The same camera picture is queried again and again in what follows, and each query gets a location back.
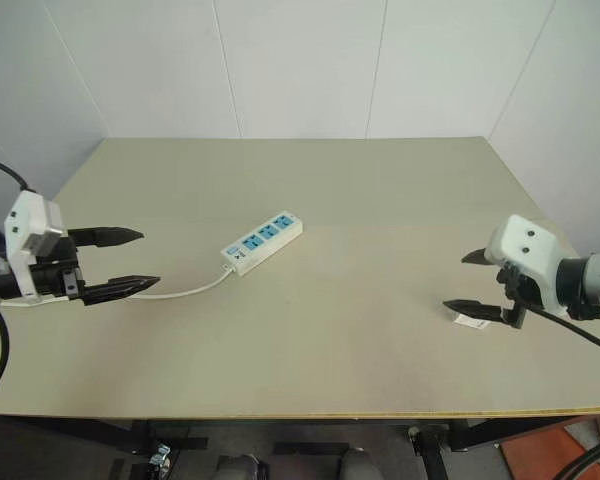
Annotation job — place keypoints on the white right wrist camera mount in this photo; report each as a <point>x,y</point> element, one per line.
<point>522,250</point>

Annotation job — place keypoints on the black metal table frame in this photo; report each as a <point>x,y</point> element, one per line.
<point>480,432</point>

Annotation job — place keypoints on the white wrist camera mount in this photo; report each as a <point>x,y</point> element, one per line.
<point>522,250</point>
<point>22,220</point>

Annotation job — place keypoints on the orange floor mat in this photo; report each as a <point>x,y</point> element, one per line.
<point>545,452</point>

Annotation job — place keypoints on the dark rounded shape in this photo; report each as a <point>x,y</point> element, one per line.
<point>240,467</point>

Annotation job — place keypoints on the white power strip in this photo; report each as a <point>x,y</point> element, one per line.
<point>260,245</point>

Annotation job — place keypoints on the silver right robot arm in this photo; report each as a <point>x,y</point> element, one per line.
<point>592,280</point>

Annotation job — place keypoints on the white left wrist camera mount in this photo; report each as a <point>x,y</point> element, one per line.
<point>22,220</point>

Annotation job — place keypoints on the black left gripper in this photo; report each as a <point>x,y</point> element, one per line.
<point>55,275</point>

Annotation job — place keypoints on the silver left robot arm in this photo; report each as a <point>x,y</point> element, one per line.
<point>2,275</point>

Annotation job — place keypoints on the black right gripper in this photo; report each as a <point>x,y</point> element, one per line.
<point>519,292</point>

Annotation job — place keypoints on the metal caster wheel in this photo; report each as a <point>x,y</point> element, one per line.
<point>161,456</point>

